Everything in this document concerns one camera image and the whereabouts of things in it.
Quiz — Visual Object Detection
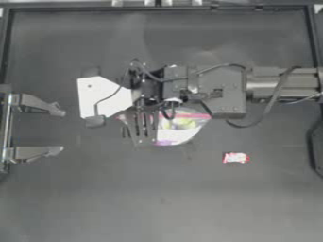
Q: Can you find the clear bag with pink zip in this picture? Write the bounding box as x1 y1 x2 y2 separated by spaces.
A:
115 107 213 147

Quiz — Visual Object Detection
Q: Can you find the red candy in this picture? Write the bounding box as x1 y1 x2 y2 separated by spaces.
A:
221 151 251 164

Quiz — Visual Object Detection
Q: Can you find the yellow-green wrapped candy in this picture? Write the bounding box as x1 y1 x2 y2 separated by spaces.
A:
163 118 199 130

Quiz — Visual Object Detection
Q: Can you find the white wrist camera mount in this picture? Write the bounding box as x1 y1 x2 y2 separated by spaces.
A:
76 75 136 129

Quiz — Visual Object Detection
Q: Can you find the black camera cable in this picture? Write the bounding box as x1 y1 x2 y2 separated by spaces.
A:
93 62 136 118

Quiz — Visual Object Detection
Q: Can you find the black table frame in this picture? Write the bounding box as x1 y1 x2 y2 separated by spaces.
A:
0 2 323 178

